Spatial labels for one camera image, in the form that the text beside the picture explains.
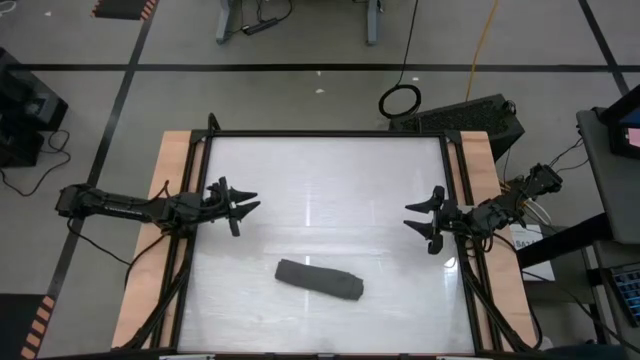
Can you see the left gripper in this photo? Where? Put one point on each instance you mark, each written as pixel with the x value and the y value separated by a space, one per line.
pixel 222 212

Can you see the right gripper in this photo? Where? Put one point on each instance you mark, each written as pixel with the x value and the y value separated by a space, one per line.
pixel 450 220

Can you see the grey towel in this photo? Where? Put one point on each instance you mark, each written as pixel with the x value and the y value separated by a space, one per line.
pixel 320 279

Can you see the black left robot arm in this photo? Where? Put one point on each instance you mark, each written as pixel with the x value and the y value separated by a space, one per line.
pixel 120 205

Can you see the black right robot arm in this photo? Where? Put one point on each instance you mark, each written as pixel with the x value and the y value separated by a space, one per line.
pixel 500 212

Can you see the wooden side board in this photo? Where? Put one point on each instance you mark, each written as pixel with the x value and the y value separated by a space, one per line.
pixel 175 150
pixel 477 150

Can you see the white paper sheet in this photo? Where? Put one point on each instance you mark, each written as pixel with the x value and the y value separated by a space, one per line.
pixel 522 231

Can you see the black perforated computer tower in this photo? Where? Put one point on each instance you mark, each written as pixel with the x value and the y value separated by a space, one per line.
pixel 460 120

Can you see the black desk beam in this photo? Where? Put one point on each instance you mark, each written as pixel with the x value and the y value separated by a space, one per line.
pixel 565 242

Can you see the black power strip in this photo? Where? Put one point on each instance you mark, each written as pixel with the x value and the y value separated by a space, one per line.
pixel 260 26

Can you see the grey desk leg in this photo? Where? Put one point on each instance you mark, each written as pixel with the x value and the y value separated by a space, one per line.
pixel 226 22
pixel 373 22

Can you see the grey desk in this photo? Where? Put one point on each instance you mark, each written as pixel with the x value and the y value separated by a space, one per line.
pixel 610 200

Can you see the black framed screen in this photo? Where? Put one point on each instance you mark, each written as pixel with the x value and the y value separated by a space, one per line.
pixel 622 135

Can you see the backlit keyboard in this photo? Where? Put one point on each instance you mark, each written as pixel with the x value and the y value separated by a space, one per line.
pixel 630 295

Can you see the orange striped black floor mat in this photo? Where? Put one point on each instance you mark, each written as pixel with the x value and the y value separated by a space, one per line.
pixel 122 8
pixel 20 325

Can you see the black equipment cart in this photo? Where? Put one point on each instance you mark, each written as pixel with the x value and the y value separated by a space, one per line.
pixel 25 110

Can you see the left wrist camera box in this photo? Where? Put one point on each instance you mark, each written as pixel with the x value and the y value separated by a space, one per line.
pixel 217 195

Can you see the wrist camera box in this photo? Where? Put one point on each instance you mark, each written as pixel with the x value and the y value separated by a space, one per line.
pixel 217 195
pixel 456 211

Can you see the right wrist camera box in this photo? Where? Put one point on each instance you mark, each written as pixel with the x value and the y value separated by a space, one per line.
pixel 456 211

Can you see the black table frame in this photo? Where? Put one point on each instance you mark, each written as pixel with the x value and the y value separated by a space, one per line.
pixel 325 133

